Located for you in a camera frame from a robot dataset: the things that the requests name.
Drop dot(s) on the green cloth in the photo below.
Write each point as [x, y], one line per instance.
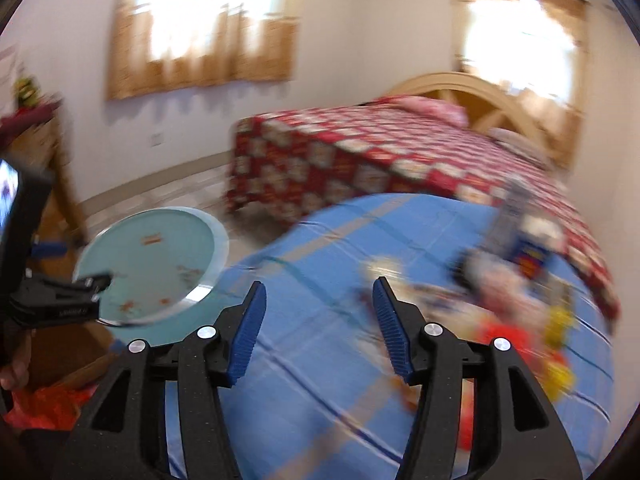
[26, 91]

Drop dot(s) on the narrow patterned tan curtain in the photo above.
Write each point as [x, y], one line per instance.
[565, 25]

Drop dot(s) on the wooden cabinet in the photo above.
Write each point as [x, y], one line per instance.
[50, 160]

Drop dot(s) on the wide patterned tan curtain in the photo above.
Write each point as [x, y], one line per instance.
[200, 55]

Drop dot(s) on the blue checked bed sheet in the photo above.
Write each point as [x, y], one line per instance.
[310, 260]

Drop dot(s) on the striped pillow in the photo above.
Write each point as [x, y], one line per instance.
[517, 142]

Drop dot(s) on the red plastic bag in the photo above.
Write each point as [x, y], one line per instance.
[45, 405]

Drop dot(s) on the red patterned quilt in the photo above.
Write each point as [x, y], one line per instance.
[350, 160]

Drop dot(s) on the pink pillow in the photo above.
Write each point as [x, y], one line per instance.
[425, 107]

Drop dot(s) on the orange wrapper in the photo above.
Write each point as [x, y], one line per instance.
[500, 335]

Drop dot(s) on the white wall socket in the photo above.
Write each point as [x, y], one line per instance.
[158, 138]

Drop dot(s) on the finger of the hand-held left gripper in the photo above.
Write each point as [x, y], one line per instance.
[75, 291]
[47, 250]

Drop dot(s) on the black scrunchie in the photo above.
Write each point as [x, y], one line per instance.
[462, 267]

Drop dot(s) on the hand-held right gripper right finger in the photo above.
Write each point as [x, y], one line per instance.
[392, 330]

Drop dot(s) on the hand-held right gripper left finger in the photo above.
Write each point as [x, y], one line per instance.
[247, 330]

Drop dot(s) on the maroon cloth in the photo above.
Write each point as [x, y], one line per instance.
[25, 120]

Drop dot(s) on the white printed box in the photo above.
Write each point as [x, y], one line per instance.
[510, 210]

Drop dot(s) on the light blue enamel basin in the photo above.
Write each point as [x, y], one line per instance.
[150, 260]

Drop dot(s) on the blue packet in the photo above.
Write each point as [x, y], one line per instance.
[530, 255]

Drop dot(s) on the cream wooden headboard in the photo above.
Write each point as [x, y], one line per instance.
[505, 105]

